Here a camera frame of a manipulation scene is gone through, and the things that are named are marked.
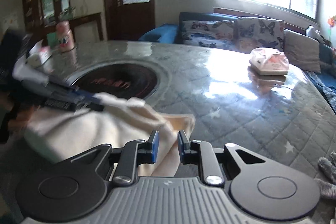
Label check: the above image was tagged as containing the butterfly print cushion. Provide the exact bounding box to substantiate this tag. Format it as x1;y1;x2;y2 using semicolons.
181;20;237;51
235;17;285;52

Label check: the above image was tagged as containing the grey fuzzy cloth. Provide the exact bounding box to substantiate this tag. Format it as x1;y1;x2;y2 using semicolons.
314;152;336;199

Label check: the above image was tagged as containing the white plush toy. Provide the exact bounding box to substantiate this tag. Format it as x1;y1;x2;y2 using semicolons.
306;26;322;39

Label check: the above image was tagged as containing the white tissue box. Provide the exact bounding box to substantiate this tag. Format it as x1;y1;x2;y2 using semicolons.
28;39;53;67

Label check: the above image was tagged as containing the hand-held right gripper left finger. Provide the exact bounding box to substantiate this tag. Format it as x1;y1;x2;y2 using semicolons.
71;130;159;186

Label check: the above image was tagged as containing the round black induction cooker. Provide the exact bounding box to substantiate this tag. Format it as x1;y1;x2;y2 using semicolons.
66;60;172;102

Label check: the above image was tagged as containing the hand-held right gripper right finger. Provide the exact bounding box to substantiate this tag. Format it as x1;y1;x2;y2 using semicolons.
177;130;267;186

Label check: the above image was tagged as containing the blue sofa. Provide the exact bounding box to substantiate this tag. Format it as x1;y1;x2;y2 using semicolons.
138;12;336;111

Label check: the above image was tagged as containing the cream cloth garment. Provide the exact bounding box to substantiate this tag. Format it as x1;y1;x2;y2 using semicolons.
24;92;196;177

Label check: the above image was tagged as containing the plain beige cushion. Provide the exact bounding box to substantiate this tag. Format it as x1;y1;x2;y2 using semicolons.
282;29;322;73

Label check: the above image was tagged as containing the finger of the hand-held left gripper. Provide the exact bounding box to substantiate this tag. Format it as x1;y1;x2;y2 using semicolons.
43;97;105;112
47;81;101;104

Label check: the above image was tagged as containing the pink jar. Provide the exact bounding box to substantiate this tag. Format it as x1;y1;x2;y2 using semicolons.
56;21;74;53

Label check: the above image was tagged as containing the pink white tissue pack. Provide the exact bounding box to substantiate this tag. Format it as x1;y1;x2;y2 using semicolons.
248;47;290;76

